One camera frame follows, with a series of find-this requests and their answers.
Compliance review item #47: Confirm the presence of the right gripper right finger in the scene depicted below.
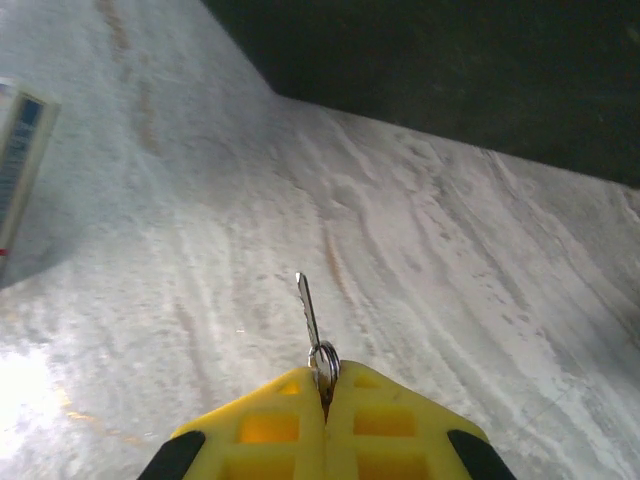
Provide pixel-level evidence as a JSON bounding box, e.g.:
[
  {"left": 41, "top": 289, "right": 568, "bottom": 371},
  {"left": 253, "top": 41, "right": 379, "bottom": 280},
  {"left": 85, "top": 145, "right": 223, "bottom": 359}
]
[{"left": 325, "top": 358, "right": 517, "bottom": 480}]

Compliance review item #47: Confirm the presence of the silver key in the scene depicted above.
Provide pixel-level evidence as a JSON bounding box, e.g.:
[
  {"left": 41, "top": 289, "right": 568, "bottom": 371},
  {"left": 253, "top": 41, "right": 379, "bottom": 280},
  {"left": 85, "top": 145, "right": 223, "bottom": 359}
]
[{"left": 294, "top": 272, "right": 322, "bottom": 351}]

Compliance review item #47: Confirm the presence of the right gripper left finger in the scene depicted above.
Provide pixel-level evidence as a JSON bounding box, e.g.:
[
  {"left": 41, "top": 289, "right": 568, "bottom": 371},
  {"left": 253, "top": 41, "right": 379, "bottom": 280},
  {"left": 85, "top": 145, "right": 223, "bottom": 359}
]
[{"left": 142, "top": 367, "right": 329, "bottom": 480}]

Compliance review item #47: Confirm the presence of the small illustrated card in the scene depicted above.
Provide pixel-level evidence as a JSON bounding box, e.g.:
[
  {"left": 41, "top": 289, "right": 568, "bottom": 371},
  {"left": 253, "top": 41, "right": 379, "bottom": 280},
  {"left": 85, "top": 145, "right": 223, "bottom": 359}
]
[{"left": 0, "top": 77, "right": 62, "bottom": 290}]

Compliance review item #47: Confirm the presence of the silver key ring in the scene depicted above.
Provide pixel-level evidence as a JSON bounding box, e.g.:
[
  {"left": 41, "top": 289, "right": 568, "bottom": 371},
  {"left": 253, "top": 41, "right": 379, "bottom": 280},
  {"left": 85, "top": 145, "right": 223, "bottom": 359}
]
[{"left": 307, "top": 339, "right": 342, "bottom": 404}]

